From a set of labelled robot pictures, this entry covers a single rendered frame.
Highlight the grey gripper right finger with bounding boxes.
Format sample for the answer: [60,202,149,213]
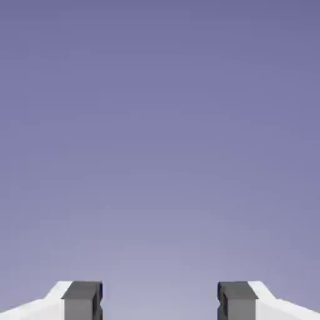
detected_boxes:
[216,280,320,320]

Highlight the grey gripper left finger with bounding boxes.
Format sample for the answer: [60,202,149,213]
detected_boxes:
[0,280,104,320]

